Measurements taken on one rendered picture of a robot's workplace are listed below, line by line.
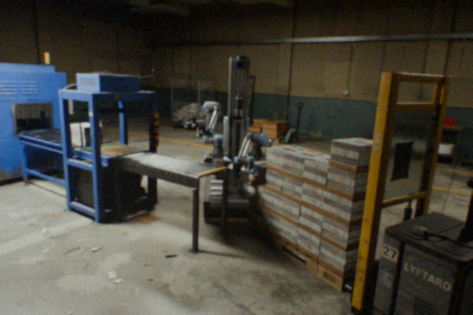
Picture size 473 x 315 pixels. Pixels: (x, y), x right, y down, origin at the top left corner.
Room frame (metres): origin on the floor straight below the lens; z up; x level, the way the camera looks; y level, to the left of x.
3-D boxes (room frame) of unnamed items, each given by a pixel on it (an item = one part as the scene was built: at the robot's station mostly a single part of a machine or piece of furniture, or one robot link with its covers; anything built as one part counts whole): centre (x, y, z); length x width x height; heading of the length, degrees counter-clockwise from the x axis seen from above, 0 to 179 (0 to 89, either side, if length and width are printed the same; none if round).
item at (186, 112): (11.83, 1.54, 0.85); 1.21 x 0.83 x 1.71; 56
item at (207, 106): (4.46, 0.36, 1.19); 0.15 x 0.12 x 0.55; 68
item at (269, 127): (10.45, -0.91, 0.28); 1.20 x 0.83 x 0.57; 56
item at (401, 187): (2.55, -1.28, 1.28); 0.57 x 0.01 x 0.65; 123
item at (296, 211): (3.53, -0.63, 0.42); 1.17 x 0.39 x 0.83; 33
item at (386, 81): (2.38, -1.00, 0.97); 0.09 x 0.09 x 1.75; 33
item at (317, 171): (3.17, -0.87, 0.95); 0.38 x 0.29 x 0.23; 124
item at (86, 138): (4.79, 2.10, 0.93); 0.38 x 0.30 x 0.26; 56
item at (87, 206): (4.47, 1.63, 0.38); 0.94 x 0.69 x 0.63; 146
